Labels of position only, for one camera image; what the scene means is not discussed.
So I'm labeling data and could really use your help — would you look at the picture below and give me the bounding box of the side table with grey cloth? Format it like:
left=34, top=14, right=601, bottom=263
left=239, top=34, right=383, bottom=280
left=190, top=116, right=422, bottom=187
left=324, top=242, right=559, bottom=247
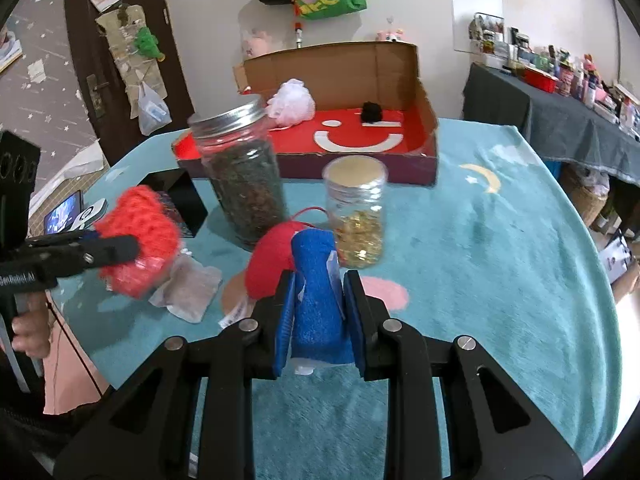
left=462, top=62, right=640, bottom=186

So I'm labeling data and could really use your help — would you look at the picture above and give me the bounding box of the red plastic box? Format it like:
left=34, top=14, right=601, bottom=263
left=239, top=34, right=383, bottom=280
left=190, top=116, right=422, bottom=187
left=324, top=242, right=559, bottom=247
left=520, top=67, right=560, bottom=93

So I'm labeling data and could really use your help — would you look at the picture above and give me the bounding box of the person's left hand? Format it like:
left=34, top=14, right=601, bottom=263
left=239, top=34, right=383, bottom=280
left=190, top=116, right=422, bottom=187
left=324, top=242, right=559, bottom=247
left=10, top=290, right=53, bottom=361

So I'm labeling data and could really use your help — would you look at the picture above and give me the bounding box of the brown door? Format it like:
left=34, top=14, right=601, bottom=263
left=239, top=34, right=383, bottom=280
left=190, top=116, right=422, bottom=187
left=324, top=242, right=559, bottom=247
left=62, top=0, right=196, bottom=166

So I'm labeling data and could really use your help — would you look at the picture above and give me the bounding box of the beige hanging organizer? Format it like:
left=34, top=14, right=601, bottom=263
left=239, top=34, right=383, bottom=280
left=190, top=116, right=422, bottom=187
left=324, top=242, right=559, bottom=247
left=95, top=4, right=168, bottom=111

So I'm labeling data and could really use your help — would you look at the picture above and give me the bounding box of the cardboard box with red bottom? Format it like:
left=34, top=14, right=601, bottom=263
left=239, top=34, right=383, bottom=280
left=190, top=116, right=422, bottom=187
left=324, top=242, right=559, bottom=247
left=172, top=41, right=441, bottom=186

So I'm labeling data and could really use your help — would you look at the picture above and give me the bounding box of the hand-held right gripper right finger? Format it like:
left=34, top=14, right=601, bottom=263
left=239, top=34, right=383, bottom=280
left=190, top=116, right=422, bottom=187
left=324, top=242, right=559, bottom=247
left=342, top=269, right=586, bottom=480

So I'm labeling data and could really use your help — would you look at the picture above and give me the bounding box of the clear plastic packet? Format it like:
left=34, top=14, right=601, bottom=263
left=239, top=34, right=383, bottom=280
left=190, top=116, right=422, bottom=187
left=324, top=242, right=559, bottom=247
left=149, top=255, right=223, bottom=324

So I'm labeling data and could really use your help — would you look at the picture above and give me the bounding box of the black box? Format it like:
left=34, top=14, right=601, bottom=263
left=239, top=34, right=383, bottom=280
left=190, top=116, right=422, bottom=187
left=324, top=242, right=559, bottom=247
left=142, top=170, right=208, bottom=238

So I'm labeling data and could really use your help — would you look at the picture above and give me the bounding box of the phone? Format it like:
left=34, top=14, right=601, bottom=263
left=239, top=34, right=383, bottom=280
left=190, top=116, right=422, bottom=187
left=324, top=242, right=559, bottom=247
left=44, top=191, right=83, bottom=235

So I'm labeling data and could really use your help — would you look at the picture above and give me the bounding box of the red and blue plush toy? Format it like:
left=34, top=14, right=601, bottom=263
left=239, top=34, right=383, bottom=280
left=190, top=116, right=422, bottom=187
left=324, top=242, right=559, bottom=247
left=247, top=207, right=357, bottom=377

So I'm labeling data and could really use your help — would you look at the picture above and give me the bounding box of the pink pig plush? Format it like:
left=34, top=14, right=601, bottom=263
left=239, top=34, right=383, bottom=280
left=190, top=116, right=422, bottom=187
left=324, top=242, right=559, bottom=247
left=241, top=30, right=273, bottom=58

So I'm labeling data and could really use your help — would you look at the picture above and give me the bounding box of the beige round puff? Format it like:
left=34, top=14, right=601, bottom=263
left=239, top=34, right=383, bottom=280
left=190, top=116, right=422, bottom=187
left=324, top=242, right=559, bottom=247
left=221, top=272, right=258, bottom=317

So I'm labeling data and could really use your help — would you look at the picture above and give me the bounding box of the wicker basket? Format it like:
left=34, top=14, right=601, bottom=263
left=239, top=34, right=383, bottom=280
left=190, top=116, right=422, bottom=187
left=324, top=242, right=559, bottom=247
left=560, top=165, right=611, bottom=228

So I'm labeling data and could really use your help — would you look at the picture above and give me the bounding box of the green plush toy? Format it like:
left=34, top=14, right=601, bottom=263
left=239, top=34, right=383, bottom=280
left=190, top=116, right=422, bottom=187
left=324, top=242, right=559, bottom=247
left=134, top=27, right=166, bottom=63

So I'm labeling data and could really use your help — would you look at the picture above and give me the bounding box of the wall mirror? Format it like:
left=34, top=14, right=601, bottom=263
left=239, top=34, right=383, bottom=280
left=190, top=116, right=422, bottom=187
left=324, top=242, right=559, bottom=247
left=447, top=0, right=505, bottom=53

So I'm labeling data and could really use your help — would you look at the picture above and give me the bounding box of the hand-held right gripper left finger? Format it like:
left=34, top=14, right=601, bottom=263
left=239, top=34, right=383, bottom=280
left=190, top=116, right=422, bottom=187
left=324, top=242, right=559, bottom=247
left=52, top=269, right=303, bottom=480

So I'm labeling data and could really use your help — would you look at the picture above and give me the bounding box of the clear jar with gold pieces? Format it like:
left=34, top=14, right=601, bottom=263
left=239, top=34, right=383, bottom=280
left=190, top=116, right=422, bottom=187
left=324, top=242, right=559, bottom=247
left=322, top=156, right=388, bottom=269

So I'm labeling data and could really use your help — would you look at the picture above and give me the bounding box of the row of bottles and toiletries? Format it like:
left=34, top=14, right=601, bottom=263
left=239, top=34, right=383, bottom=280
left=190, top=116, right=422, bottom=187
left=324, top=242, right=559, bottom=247
left=470, top=12, right=640, bottom=141

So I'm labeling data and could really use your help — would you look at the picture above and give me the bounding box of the red crochet scrubber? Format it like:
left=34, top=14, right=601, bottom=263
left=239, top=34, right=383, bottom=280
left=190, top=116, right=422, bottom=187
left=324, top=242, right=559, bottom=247
left=97, top=185, right=182, bottom=301

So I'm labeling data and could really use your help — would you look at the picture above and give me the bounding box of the person's dark clothing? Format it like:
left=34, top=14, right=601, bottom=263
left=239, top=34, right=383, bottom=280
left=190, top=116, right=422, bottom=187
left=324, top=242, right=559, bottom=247
left=0, top=355, right=81, bottom=471

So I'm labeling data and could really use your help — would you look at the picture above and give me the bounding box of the glass jar with metal lid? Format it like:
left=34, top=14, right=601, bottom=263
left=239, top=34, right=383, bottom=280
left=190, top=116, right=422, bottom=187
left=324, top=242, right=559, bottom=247
left=187, top=94, right=291, bottom=252

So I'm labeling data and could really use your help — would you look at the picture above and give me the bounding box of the white plastic bag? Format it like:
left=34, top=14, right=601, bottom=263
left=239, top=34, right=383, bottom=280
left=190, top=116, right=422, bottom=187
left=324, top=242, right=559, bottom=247
left=136, top=82, right=172, bottom=136

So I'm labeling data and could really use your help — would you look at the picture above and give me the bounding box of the white mesh bath pouf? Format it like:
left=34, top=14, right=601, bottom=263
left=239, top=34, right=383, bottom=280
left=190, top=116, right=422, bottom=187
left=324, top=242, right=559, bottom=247
left=266, top=79, right=317, bottom=127

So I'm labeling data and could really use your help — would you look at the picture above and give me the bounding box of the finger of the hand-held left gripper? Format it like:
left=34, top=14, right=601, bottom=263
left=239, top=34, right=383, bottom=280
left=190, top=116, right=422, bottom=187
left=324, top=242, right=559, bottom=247
left=25, top=232, right=141, bottom=281

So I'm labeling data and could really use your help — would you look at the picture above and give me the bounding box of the metal door handle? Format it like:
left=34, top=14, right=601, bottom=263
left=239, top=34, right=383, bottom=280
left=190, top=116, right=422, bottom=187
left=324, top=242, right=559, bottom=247
left=86, top=74, right=110, bottom=118

